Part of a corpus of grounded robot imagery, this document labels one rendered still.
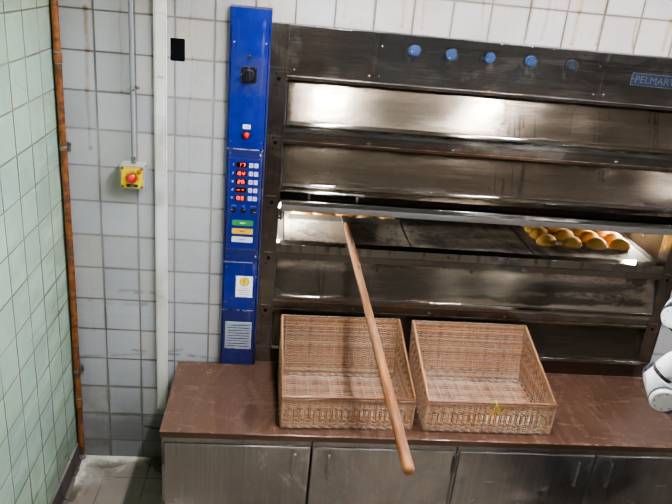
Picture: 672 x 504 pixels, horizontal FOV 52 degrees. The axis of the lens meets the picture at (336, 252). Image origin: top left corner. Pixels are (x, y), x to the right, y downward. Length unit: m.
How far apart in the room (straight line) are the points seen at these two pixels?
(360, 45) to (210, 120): 0.67
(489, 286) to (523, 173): 0.55
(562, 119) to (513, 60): 0.34
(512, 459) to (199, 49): 2.10
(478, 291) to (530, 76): 0.98
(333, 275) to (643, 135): 1.47
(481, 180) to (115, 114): 1.55
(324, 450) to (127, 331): 1.06
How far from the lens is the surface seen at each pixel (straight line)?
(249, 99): 2.81
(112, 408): 3.52
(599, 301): 3.46
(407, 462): 1.79
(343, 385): 3.14
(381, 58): 2.86
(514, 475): 3.14
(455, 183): 3.01
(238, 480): 2.99
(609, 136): 3.17
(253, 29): 2.78
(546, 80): 3.04
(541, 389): 3.18
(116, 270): 3.15
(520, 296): 3.30
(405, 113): 2.89
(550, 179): 3.14
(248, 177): 2.89
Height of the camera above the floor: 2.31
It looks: 22 degrees down
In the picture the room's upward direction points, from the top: 6 degrees clockwise
